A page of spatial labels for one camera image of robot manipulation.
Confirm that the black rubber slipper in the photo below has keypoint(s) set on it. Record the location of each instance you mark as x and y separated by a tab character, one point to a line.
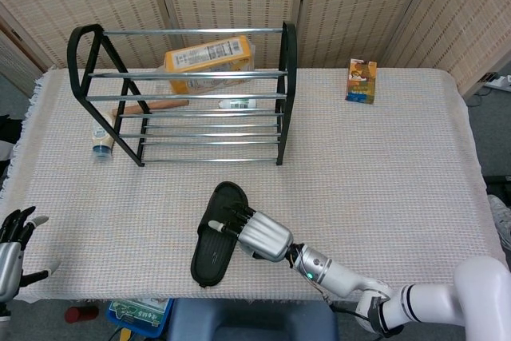
213	253

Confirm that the grey sneaker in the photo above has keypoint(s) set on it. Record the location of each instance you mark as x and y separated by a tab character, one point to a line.
501	217

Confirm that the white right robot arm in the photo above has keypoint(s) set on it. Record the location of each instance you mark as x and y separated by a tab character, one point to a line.
431	301

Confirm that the woven folding screen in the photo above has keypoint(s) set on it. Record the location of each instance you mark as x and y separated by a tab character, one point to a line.
359	5

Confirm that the black metal shoe rack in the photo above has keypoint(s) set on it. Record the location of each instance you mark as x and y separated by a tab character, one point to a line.
287	77

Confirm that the red cylinder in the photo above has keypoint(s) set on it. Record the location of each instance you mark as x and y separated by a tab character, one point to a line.
80	314

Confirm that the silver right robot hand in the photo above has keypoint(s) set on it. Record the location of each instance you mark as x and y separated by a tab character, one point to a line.
265	237

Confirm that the cream tube blue cap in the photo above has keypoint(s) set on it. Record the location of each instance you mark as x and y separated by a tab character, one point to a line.
101	137

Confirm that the orange blue carton box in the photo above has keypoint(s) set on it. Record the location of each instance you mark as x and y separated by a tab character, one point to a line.
361	81

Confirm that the white power strip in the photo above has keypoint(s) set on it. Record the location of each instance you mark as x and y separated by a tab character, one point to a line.
499	82

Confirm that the yellow cat print bag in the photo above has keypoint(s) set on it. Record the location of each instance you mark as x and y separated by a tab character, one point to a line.
207	57

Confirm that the blue box green print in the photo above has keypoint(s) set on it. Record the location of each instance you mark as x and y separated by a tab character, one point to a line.
139	315

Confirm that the dark blue seat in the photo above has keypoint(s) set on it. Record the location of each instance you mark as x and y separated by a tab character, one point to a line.
255	321

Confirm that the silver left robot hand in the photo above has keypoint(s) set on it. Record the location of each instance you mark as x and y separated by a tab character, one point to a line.
10	261

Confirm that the wooden rolling pin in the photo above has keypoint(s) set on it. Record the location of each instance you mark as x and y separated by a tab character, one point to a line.
159	106

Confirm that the white bottle green label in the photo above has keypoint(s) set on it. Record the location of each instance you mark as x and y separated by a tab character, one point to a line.
239	104

